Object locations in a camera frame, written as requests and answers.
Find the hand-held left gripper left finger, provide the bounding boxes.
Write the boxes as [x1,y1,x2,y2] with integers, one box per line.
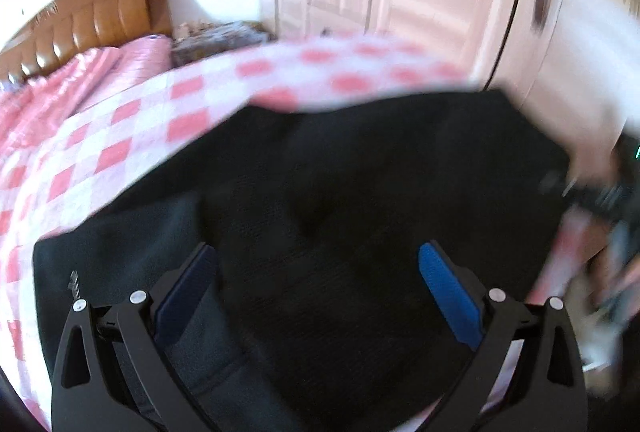
[50,242,222,432]

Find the pink quilt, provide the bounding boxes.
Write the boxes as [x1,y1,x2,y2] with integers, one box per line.
[0,35,174,154]

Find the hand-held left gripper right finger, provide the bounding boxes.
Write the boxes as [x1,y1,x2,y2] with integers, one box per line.
[417,239,589,432]

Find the pink checkered blanket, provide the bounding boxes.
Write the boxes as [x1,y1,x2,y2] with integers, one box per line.
[0,32,482,415]

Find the wooden headboard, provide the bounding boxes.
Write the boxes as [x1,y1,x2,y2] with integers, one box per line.
[0,0,174,86]

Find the black pants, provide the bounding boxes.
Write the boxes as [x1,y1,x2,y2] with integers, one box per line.
[32,88,576,432]

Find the cluttered nightstand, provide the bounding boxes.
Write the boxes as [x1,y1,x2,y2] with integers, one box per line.
[170,20,274,69]

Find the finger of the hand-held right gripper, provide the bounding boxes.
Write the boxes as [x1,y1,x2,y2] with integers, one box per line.
[539,171,621,219]

